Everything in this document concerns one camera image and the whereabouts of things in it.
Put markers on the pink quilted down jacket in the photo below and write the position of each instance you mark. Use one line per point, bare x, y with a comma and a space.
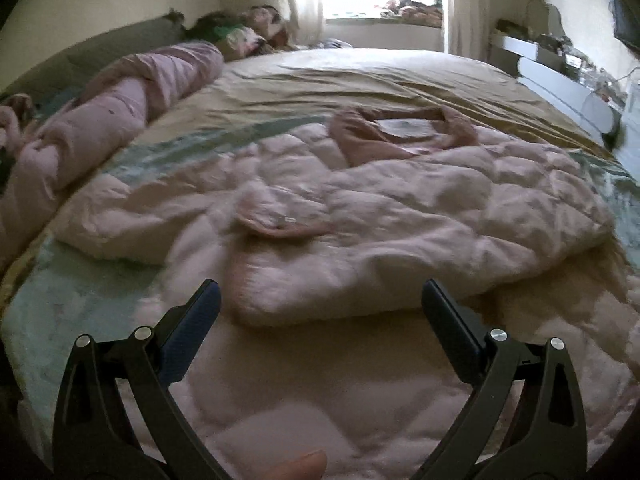
400, 220

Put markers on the person's left hand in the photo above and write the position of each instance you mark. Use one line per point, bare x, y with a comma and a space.
297, 466

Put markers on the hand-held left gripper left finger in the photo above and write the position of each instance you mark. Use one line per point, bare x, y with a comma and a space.
192, 332

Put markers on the bed with printed sheet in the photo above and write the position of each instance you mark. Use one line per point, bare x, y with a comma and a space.
350, 80

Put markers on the rolled pink duvet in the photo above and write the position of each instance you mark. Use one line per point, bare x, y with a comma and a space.
100, 125

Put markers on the grey padded headboard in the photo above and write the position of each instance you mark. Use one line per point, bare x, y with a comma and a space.
100, 45

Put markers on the white dressing table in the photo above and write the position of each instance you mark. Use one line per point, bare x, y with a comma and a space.
560, 75

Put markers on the pile of clothes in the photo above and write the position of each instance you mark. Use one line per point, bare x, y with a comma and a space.
240, 30

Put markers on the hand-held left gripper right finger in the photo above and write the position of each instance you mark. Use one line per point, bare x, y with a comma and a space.
450, 332

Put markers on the curved vanity mirror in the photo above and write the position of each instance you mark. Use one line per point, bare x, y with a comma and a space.
542, 17

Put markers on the black wall television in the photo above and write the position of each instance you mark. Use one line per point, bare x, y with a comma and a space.
625, 10

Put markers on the clutter on window sill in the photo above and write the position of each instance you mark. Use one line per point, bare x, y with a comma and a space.
410, 10

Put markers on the small plush toy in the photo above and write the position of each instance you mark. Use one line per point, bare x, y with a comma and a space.
15, 120

